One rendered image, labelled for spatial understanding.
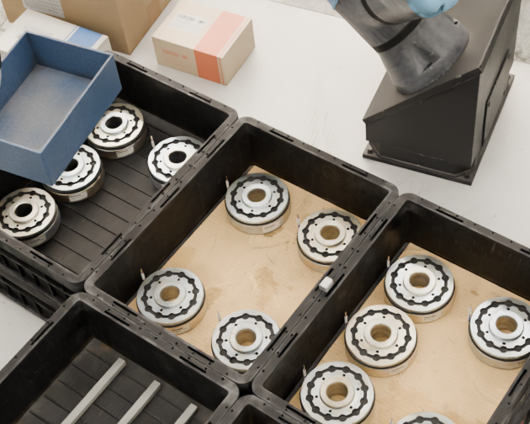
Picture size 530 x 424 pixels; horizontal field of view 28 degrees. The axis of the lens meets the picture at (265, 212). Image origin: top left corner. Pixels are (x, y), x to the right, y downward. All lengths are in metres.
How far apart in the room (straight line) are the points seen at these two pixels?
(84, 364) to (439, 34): 0.77
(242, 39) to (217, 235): 0.54
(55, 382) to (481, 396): 0.61
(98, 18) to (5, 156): 0.72
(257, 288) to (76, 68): 0.43
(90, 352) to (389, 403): 0.45
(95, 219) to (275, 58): 0.58
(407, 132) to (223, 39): 0.44
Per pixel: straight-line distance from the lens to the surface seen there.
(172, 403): 1.53
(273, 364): 1.42
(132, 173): 1.79
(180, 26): 2.11
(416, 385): 1.52
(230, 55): 2.05
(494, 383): 1.53
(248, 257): 1.64
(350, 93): 2.04
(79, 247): 1.71
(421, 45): 1.74
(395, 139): 1.87
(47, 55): 1.62
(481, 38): 1.75
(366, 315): 1.54
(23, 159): 1.47
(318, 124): 1.99
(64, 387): 1.58
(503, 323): 1.56
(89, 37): 2.11
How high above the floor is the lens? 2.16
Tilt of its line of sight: 52 degrees down
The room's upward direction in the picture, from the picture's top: 8 degrees counter-clockwise
